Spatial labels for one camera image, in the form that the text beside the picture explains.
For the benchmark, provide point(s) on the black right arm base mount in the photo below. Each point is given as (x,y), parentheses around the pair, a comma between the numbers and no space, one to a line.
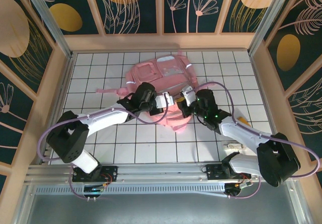
(213,169)

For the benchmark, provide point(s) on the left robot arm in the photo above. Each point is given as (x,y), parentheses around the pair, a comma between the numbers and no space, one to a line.
(105,117)

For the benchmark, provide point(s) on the pink backpack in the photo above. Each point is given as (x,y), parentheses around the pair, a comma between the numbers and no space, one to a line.
(151,70)

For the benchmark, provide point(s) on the orange leather case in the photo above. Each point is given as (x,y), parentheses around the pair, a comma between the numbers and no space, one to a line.
(242,120)

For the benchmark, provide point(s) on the aluminium mounting rail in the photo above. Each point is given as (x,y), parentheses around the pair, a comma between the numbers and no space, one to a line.
(161,171)

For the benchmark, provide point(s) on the aluminium corner post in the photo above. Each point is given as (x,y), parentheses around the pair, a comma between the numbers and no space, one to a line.
(50,20)
(271,15)

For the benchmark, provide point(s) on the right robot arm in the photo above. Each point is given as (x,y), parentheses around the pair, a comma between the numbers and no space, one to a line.
(241,136)

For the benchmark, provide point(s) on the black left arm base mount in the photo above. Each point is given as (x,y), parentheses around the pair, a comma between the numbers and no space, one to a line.
(110,171)

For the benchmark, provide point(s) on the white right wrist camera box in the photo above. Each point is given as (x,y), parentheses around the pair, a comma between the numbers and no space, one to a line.
(188,96)

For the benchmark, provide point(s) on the aluminium side rail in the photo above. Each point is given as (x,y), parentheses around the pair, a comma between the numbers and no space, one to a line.
(65,83)
(260,83)

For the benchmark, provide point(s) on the grey metal plate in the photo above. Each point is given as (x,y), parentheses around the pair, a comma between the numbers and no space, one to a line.
(161,209)

